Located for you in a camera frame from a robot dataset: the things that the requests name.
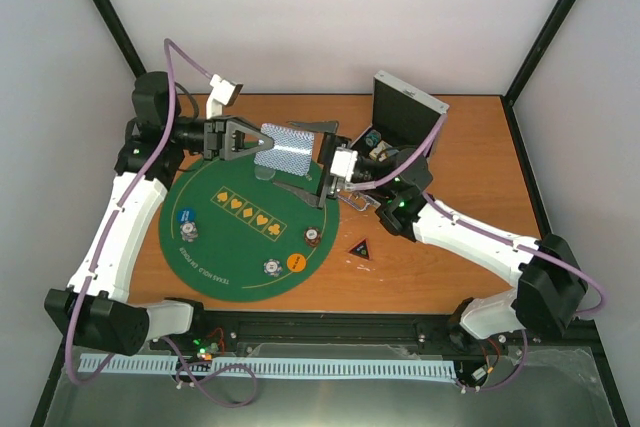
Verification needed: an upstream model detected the blue card deck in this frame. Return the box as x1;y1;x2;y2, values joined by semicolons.
254;123;314;177

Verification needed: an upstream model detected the clear acrylic dealer button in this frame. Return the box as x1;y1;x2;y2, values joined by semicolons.
254;165;276;182

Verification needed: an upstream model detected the light blue cable duct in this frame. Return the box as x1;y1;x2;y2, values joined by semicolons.
103;355;456;382

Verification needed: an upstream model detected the black triangular button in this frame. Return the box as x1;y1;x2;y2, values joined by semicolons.
348;238;371;261

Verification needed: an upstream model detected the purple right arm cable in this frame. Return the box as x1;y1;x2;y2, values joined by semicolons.
342;114;606;394

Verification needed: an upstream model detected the boxed playing card deck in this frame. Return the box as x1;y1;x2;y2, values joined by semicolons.
369;141;398;161

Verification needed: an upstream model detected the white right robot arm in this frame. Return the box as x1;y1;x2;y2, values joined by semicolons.
282;116;588;340

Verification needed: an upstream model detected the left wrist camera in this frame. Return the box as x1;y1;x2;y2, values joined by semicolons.
205;74;244;120

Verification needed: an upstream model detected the black aluminium frame rail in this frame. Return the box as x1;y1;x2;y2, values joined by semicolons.
64;310;599;348

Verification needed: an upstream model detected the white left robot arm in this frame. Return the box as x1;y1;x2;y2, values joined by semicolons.
44;71;274;356

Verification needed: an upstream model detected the metal front plate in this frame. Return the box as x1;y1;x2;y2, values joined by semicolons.
33;343;625;426

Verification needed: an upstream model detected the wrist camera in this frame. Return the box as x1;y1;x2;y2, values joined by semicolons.
205;74;244;120
329;147;358;182

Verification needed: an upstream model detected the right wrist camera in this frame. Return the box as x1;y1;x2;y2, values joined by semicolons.
329;147;358;182

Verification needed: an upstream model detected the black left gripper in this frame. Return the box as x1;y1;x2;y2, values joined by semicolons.
170;115;277;161

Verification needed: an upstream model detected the orange big blind button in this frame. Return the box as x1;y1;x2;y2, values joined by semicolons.
286;253;307;273

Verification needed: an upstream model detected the small blue blind button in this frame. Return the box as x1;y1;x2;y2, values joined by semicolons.
176;208;196;225

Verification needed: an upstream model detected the round green poker mat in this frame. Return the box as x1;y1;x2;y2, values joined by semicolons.
158;157;340;302

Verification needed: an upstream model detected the aluminium poker case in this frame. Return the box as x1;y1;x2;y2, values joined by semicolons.
339;70;450;213

